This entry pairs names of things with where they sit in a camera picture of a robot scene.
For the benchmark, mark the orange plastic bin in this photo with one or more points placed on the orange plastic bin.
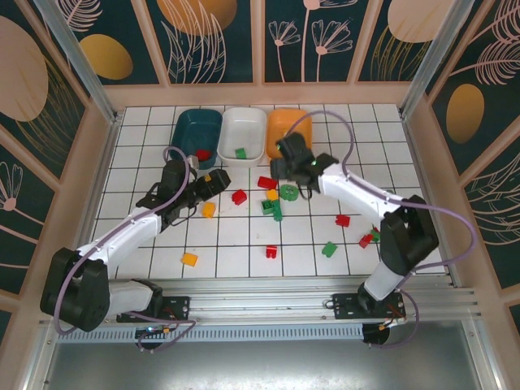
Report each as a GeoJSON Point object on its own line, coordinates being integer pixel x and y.
{"type": "Point", "coordinates": [280, 122]}

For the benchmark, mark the small yellow lego brick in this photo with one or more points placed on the small yellow lego brick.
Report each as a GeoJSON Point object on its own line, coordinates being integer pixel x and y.
{"type": "Point", "coordinates": [271, 195]}

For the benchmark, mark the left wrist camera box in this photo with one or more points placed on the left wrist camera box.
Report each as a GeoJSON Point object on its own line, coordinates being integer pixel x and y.
{"type": "Point", "coordinates": [194, 161]}

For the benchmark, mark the aluminium corner post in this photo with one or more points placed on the aluminium corner post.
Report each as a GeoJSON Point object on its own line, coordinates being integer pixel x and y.
{"type": "Point", "coordinates": [81, 61]}
{"type": "Point", "coordinates": [429, 61]}

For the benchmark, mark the white plastic bin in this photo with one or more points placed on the white plastic bin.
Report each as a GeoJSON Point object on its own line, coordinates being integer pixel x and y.
{"type": "Point", "coordinates": [243, 126]}

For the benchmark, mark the grey metal sheet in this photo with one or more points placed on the grey metal sheet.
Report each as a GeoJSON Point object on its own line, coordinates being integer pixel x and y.
{"type": "Point", "coordinates": [260, 365]}

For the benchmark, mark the teal plastic bin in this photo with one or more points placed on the teal plastic bin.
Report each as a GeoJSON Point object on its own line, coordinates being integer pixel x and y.
{"type": "Point", "coordinates": [195, 130]}

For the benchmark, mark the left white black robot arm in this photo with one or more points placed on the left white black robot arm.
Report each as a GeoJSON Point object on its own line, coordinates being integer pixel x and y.
{"type": "Point", "coordinates": [122, 235]}

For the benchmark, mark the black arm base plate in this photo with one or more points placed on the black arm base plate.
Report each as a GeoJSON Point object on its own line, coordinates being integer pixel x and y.
{"type": "Point", "coordinates": [345, 304]}
{"type": "Point", "coordinates": [174, 304]}

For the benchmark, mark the green round lego piece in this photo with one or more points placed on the green round lego piece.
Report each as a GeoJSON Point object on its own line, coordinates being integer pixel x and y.
{"type": "Point", "coordinates": [284, 195]}

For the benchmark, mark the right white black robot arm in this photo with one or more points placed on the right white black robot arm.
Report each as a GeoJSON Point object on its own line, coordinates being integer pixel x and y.
{"type": "Point", "coordinates": [365, 191]}

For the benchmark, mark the aluminium mounting rail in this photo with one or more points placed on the aluminium mounting rail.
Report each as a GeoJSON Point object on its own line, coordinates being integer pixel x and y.
{"type": "Point", "coordinates": [260, 298]}

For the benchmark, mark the dark green lego brick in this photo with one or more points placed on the dark green lego brick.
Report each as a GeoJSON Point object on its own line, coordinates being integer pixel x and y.
{"type": "Point", "coordinates": [268, 206]}

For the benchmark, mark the long red lego brick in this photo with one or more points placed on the long red lego brick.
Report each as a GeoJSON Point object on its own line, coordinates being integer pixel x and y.
{"type": "Point", "coordinates": [266, 183]}

